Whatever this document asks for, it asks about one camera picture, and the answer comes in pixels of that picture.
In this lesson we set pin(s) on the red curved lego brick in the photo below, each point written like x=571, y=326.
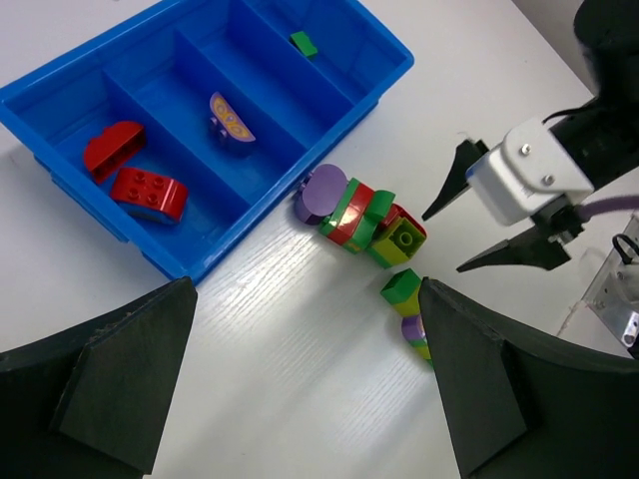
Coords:
x=115, y=146

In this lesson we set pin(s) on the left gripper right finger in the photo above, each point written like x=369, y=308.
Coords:
x=521, y=403

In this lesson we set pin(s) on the purple round lego brick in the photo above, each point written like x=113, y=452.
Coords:
x=319, y=194

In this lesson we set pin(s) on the dark green lego brick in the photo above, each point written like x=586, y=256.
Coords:
x=303, y=42

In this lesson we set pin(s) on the red flower lego brick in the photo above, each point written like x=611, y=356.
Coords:
x=149, y=196

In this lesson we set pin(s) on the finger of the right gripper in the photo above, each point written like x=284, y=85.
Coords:
x=533, y=247
x=467, y=153

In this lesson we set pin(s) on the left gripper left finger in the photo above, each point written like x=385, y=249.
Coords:
x=92, y=401

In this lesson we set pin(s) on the green red striped lego stack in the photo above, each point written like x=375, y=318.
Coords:
x=358, y=213

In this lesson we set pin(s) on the lime green lego brick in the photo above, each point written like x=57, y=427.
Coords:
x=397, y=244

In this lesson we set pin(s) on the green yellow lego stack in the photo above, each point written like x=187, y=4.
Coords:
x=401, y=293

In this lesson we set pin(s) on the blue divided plastic bin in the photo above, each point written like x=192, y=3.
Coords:
x=160, y=69

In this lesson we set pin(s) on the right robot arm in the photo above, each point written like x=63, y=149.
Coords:
x=602, y=135

